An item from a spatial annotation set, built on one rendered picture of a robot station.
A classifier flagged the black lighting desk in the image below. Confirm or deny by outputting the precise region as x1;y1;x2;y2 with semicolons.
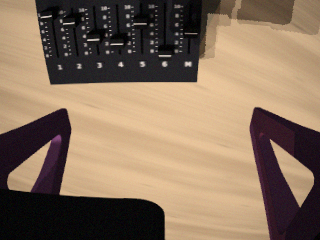
35;0;202;85

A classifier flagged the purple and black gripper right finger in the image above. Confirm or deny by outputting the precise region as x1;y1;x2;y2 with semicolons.
249;107;320;240

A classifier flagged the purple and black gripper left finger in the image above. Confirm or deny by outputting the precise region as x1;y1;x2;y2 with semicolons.
0;108;72;195

